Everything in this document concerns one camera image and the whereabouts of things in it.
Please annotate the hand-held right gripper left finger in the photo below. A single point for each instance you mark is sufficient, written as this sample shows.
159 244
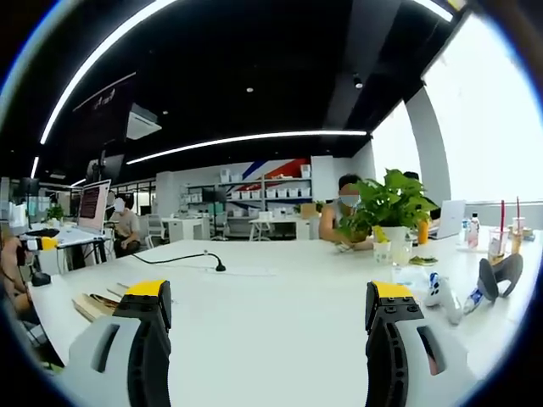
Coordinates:
144 347

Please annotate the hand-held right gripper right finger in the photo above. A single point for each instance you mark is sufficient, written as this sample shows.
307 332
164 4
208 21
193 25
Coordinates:
390 347

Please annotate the small green desk plant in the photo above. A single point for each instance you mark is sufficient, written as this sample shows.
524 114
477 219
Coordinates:
55 213

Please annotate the black stand base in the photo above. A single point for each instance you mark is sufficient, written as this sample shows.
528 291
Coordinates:
41 279

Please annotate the computer monitor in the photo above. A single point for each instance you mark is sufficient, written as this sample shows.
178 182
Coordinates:
94 205

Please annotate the white game controller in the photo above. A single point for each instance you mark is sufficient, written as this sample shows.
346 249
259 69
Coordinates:
439 294

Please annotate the blue white tube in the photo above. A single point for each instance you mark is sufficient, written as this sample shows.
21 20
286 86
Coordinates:
473 301

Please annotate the white patterned cup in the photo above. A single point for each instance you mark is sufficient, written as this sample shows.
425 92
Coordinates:
382 252

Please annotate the white office chair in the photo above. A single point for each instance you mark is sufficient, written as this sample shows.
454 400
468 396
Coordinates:
155 229

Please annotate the orange bottle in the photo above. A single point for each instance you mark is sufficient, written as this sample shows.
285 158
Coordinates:
423 232

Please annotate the white office desk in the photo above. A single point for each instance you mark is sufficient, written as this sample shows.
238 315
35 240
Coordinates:
186 226
280 226

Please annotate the clear water bottle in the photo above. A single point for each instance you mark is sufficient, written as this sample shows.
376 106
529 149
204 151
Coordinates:
473 233

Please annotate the white laptop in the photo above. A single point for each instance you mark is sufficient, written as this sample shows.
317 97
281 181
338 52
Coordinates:
450 218

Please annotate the green potted plant white pot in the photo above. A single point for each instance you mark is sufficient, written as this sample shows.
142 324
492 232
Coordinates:
384 203

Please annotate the plastic drink cup red straw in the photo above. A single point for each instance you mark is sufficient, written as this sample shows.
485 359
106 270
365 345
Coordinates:
496 246
518 235

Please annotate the ceiling air conditioner unit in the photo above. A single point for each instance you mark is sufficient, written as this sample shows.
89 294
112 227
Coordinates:
143 122

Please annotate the shelf with white boxes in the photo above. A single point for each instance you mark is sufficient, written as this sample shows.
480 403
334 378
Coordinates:
271 195

